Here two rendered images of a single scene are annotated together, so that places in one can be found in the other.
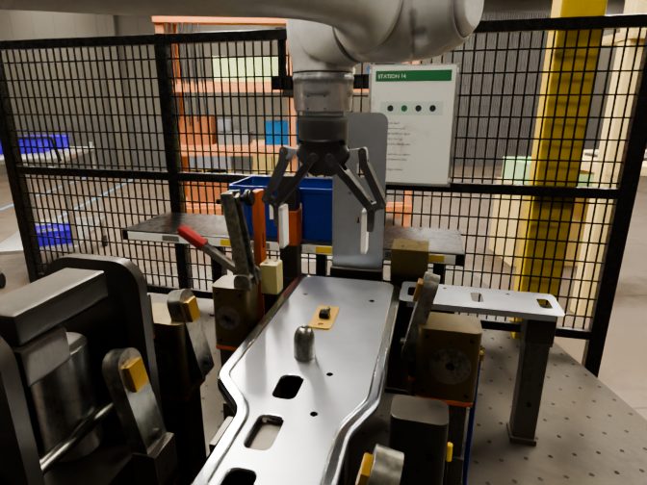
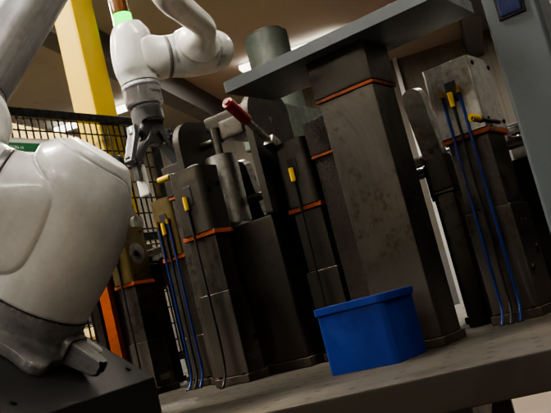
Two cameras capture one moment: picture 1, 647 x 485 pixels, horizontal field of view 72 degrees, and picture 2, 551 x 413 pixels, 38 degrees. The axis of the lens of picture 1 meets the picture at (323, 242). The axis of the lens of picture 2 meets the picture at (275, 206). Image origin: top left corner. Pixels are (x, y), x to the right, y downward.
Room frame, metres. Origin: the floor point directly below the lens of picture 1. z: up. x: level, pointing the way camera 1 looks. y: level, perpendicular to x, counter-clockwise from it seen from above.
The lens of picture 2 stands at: (-0.14, 1.66, 0.79)
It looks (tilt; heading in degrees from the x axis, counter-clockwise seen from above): 8 degrees up; 290
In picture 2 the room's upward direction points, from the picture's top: 14 degrees counter-clockwise
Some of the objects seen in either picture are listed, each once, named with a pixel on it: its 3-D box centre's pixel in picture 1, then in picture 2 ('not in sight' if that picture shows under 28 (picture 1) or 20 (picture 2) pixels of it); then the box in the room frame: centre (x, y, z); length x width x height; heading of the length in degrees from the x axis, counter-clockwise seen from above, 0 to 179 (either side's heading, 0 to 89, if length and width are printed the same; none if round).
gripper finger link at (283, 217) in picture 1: (283, 225); (142, 180); (0.72, 0.07, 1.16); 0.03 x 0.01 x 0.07; 166
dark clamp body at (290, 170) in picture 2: not in sight; (323, 247); (0.26, 0.33, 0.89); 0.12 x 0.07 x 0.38; 76
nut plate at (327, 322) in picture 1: (324, 314); not in sight; (0.70, 0.00, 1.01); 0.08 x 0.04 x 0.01; 167
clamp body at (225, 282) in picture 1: (233, 367); (135, 312); (0.74, 0.17, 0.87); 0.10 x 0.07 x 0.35; 76
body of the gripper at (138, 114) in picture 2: (323, 145); (150, 126); (0.70, 0.00, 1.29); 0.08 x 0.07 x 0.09; 76
